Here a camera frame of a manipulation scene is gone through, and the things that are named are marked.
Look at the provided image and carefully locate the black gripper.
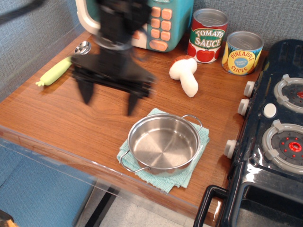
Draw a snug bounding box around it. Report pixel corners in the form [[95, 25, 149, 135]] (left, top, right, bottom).
[[71, 47, 155, 116]]

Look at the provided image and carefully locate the spoon with green handle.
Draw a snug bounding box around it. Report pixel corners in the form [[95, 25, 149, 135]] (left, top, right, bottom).
[[35, 41, 91, 87]]

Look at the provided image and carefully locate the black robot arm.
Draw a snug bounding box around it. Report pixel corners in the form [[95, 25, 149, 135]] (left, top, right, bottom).
[[71, 0, 155, 115]]

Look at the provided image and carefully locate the stainless steel pot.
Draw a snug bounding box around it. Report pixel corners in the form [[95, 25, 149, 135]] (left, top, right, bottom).
[[119, 113, 203, 177]]

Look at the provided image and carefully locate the plush mushroom toy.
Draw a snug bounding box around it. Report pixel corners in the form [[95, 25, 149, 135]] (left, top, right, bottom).
[[169, 55, 199, 97]]

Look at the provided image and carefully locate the toy microwave teal and cream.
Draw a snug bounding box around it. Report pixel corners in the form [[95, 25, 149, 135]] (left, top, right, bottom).
[[75, 0, 194, 52]]

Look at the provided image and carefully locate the teal folded cloth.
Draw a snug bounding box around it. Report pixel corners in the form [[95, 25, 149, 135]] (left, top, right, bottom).
[[117, 108, 209, 193]]

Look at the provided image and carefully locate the tomato sauce can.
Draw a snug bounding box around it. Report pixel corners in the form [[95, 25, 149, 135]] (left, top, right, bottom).
[[187, 8, 229, 63]]

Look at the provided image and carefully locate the pineapple slices can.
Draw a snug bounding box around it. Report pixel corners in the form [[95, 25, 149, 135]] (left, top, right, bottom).
[[222, 31, 264, 75]]

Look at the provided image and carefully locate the orange object bottom left corner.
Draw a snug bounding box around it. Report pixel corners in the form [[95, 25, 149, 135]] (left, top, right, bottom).
[[0, 210, 18, 227]]

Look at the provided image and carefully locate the black toy stove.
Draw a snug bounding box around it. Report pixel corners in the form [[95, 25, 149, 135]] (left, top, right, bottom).
[[194, 39, 303, 227]]

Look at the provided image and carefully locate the black braided cable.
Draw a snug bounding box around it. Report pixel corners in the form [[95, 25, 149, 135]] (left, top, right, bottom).
[[0, 0, 45, 25]]

